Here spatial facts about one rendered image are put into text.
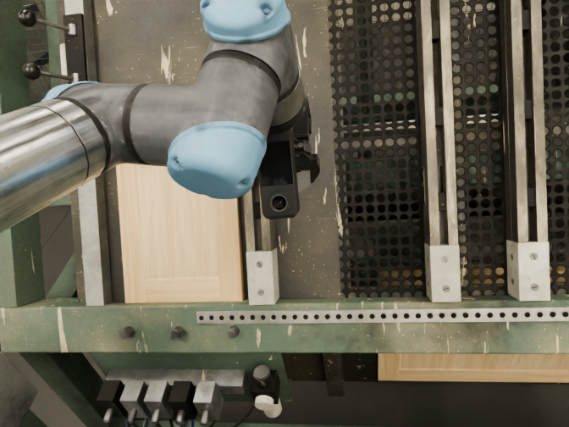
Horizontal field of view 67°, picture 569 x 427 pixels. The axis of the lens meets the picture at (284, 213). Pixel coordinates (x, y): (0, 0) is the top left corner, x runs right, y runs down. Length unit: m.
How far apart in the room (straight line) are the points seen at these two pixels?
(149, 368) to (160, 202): 0.44
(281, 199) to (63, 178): 0.26
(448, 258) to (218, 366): 0.62
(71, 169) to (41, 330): 0.97
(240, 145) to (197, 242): 0.77
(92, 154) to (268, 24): 0.18
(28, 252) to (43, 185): 1.02
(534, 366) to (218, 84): 1.49
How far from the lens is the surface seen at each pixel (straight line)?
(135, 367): 1.27
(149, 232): 1.16
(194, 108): 0.37
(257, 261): 1.01
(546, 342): 1.14
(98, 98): 0.43
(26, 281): 1.37
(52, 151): 0.37
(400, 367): 1.62
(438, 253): 1.01
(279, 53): 0.41
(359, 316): 1.04
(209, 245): 1.10
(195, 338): 1.13
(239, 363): 1.15
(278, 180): 0.53
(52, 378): 1.53
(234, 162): 0.34
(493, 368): 1.67
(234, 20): 0.39
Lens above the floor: 1.72
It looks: 39 degrees down
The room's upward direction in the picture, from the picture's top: 10 degrees counter-clockwise
